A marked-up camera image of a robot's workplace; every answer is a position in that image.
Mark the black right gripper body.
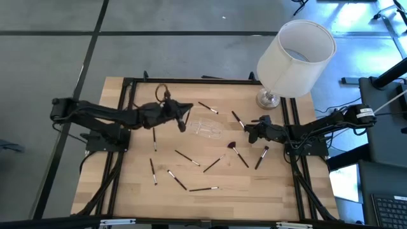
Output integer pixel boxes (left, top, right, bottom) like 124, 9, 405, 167
249, 114, 287, 144

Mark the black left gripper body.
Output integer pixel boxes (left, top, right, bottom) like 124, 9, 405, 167
142, 91, 187, 132

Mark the black powder makeup brush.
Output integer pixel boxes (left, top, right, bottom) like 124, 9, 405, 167
254, 146, 270, 170

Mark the black fan makeup brush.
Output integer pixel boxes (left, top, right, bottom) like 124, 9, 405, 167
227, 141, 250, 169

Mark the clear plastic brush organizer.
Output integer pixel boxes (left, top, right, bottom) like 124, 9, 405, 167
187, 117, 225, 140

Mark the white shade table lamp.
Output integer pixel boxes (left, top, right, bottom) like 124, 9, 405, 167
256, 19, 337, 111

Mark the black diagonal beam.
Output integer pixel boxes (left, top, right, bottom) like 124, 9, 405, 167
327, 142, 371, 171

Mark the white panel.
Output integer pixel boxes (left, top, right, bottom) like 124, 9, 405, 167
329, 163, 360, 203

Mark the dark grey desk panel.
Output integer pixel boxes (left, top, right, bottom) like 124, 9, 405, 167
358, 76, 407, 169

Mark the dark laptop body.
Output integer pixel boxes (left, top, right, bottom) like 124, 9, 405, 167
357, 158, 407, 229

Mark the black tripod leg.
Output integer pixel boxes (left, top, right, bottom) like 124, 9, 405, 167
292, 0, 310, 17

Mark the black pole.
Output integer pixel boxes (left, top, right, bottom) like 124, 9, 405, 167
371, 57, 407, 90

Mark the black crossbar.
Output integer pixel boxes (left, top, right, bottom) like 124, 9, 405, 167
0, 215, 407, 229

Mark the black keyboard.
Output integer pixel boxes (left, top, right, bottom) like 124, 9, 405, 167
371, 193, 407, 229

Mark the looped left gripper cable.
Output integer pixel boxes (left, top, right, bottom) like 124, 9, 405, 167
155, 83, 170, 103

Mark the black aluminium table frame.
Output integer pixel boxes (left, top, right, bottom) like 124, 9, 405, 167
76, 70, 343, 223

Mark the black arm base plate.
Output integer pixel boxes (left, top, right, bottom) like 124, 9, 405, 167
85, 128, 131, 152
284, 139, 329, 156

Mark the black floor cable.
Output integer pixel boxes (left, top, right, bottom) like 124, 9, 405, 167
314, 97, 363, 115

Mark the silver bracket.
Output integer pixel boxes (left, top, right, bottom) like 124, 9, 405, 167
99, 218, 137, 227
275, 221, 314, 229

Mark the white cable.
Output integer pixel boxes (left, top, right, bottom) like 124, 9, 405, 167
373, 90, 407, 115

